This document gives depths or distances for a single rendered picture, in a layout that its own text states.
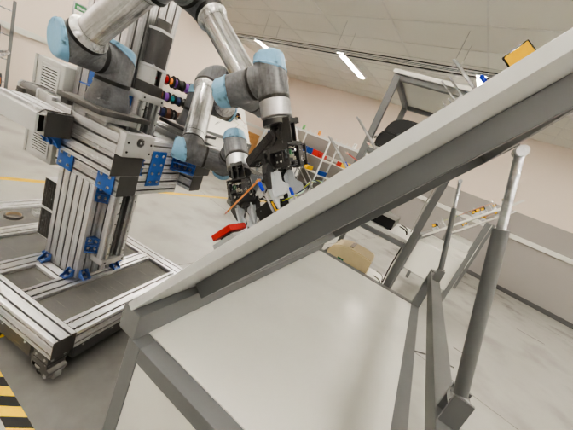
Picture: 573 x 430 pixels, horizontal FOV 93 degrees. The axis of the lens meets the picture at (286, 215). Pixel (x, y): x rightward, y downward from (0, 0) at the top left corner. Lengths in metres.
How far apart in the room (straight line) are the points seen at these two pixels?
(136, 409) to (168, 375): 0.15
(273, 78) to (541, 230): 7.68
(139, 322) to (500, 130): 0.73
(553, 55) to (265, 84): 0.49
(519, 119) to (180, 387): 0.73
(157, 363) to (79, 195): 1.17
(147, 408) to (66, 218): 1.24
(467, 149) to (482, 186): 7.58
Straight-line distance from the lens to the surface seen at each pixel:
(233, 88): 0.73
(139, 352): 0.72
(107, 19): 1.11
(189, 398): 0.66
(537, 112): 0.52
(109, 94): 1.28
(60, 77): 1.71
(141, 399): 0.78
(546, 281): 8.18
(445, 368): 0.77
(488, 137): 0.50
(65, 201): 1.80
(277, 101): 0.67
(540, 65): 0.38
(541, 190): 8.11
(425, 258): 3.77
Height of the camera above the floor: 1.32
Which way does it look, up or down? 15 degrees down
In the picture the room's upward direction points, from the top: 23 degrees clockwise
